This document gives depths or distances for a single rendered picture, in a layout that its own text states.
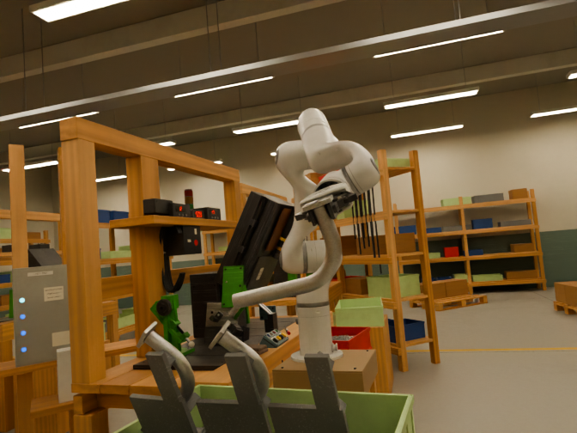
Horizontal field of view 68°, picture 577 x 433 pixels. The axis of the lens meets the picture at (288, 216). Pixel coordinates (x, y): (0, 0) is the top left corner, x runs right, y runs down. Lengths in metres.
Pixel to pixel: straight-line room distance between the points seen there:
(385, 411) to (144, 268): 1.39
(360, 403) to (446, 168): 10.20
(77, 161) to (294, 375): 1.18
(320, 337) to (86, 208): 1.06
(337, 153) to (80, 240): 1.16
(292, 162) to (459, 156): 9.96
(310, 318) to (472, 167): 9.89
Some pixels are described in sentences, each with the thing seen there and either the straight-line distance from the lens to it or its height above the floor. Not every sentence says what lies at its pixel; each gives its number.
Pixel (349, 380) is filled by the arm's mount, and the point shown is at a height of 0.91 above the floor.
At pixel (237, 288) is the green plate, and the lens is 2.21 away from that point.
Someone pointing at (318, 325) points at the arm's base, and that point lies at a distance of 1.58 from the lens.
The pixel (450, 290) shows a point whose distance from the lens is 9.11.
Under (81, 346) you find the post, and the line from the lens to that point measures 1.94.
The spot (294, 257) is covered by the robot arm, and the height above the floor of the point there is 1.30.
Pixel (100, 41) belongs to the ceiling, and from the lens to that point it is 7.08.
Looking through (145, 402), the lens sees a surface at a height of 1.02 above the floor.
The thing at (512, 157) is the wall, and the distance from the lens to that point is 11.43.
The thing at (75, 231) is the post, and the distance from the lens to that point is 1.92.
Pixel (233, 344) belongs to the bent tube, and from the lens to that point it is 0.91.
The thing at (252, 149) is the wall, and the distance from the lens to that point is 12.09.
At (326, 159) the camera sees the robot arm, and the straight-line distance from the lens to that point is 1.13.
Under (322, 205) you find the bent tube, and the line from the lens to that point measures 0.78.
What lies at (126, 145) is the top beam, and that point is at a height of 1.88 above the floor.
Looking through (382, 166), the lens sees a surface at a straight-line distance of 4.66.
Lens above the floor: 1.33
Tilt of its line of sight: 4 degrees up
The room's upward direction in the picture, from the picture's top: 5 degrees counter-clockwise
